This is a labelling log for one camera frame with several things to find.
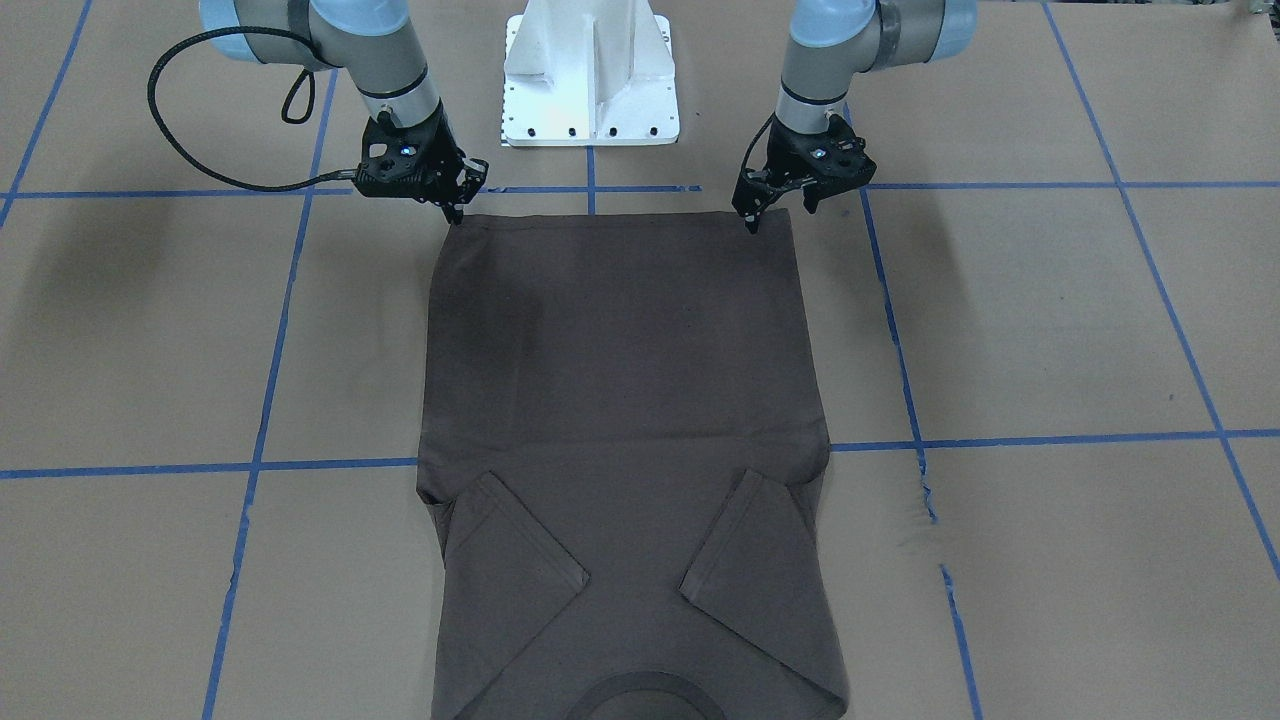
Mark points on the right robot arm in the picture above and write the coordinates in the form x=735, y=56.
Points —
x=374, y=41

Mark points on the brown t-shirt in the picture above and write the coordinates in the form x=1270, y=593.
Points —
x=622, y=448

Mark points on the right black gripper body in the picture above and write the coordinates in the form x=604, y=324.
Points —
x=443, y=153

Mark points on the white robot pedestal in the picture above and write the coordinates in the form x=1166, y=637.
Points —
x=589, y=73

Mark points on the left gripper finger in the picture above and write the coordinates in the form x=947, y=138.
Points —
x=753, y=220
x=811, y=198

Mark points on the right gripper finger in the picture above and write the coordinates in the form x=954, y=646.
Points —
x=455, y=212

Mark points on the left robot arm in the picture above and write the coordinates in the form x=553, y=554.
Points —
x=831, y=42

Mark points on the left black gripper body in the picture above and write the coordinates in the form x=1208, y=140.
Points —
x=783, y=155

